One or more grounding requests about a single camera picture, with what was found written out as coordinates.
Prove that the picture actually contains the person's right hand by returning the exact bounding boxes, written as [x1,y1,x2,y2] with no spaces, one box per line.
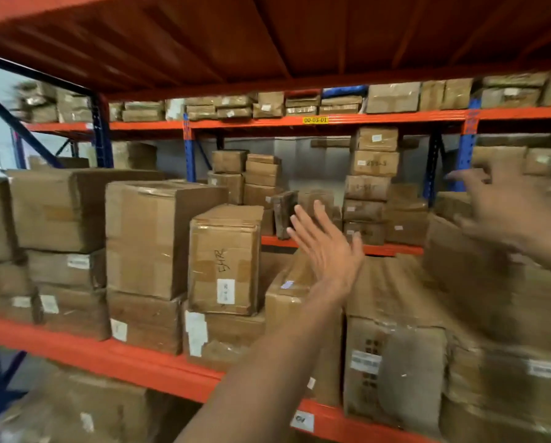
[446,161,551,253]

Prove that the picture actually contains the orange blue metal shelf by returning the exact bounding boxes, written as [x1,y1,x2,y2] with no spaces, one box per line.
[0,0,551,443]
[7,82,551,258]

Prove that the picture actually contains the handwritten cardboard box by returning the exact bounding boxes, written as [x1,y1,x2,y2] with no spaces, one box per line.
[187,204,265,317]

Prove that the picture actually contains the person's left forearm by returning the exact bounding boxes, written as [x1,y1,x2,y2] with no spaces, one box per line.
[173,285,350,443]

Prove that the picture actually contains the blue flat package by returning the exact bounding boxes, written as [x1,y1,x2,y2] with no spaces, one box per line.
[321,85,370,99]

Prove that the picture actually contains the person's left hand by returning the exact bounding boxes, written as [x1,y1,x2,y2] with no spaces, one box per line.
[287,200,365,303]

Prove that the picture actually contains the white shelf label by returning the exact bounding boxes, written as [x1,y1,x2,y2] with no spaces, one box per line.
[290,409,316,434]

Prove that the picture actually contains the stacks of small cardboard boxes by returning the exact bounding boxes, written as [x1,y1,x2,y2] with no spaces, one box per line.
[10,71,551,247]

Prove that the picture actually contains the pile of cardboard boxes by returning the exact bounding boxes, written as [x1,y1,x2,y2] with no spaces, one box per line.
[0,168,551,443]

